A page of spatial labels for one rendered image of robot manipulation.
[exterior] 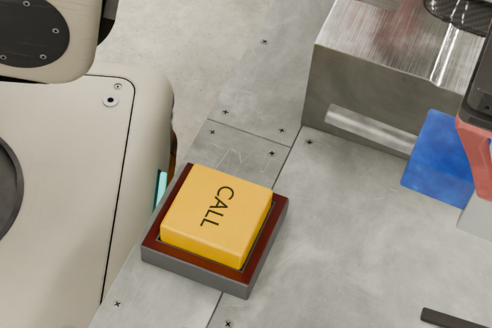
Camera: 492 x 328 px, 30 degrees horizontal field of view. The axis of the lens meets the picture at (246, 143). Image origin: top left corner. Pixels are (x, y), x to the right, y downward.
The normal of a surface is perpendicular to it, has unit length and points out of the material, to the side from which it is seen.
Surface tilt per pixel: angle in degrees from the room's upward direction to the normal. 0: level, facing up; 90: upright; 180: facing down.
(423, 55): 0
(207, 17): 0
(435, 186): 90
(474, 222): 90
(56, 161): 0
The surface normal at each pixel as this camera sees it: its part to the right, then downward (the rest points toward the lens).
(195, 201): 0.07, -0.63
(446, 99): -0.37, 0.70
